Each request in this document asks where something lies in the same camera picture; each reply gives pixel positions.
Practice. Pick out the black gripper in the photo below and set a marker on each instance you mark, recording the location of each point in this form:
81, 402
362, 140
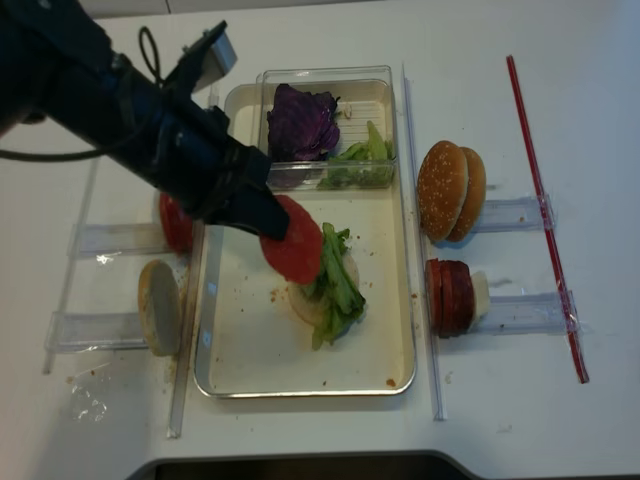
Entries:
217, 179

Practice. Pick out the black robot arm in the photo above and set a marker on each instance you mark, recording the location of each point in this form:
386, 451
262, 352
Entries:
58, 63

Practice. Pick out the green lettuce on bun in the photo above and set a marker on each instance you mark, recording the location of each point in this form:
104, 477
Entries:
346, 303

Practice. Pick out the green lettuce in container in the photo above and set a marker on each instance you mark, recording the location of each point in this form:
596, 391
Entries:
367, 164

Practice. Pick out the front meat patty slice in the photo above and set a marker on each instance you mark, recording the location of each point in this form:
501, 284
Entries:
434, 284

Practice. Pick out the meat patty slice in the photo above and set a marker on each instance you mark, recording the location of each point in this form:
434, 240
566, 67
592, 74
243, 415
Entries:
447, 322
434, 284
463, 297

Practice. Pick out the middle meat patty slice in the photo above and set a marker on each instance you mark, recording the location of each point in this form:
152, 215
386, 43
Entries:
447, 322

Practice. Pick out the rear meat patty slice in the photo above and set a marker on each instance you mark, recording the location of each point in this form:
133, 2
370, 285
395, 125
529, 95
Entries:
463, 297

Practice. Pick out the white cheese slice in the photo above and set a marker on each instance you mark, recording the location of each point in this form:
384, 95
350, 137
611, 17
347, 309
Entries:
481, 297

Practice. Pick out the bottom bun on tray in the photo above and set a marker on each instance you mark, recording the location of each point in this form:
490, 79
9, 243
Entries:
311, 309

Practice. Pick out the purple cabbage leaf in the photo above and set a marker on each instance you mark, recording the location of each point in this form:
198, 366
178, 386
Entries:
301, 126

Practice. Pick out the clear plastic container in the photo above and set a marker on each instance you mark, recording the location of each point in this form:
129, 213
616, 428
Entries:
364, 94

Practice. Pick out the clear holder upper left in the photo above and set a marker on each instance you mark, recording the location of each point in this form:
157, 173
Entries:
136, 239

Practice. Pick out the clear holder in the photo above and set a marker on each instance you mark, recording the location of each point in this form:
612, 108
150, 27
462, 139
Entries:
136, 239
512, 215
76, 332
546, 313

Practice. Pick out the cream metal tray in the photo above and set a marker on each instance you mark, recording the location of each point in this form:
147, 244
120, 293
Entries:
252, 344

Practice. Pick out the bun half cut side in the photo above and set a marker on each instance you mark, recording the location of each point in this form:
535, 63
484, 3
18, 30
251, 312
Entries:
159, 308

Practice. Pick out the front sesame bun top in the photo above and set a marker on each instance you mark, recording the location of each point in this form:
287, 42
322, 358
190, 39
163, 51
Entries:
441, 189

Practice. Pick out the rear bun top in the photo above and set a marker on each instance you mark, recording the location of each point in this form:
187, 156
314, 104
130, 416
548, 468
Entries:
475, 196

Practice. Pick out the clear holder lower left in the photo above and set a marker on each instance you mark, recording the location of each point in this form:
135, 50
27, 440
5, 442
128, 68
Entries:
76, 332

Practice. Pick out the clear holder upper right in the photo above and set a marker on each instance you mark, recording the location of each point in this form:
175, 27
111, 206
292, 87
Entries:
512, 215

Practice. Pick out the clear holder lower right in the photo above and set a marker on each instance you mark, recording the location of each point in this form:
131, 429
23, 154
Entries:
546, 313

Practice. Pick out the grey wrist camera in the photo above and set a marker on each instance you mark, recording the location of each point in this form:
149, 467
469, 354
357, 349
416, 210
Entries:
205, 62

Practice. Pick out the clear rail far left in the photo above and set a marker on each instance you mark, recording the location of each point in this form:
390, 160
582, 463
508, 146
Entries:
72, 250

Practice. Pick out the clear rail left of tray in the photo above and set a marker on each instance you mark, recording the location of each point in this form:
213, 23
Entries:
182, 364

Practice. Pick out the clear rail of tray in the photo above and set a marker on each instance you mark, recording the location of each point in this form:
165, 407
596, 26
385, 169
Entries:
431, 342
182, 364

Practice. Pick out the clear rail right of tray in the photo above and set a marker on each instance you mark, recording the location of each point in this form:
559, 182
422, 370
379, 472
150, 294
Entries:
431, 342

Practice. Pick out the red plastic rail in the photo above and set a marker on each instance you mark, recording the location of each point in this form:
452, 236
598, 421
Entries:
569, 310

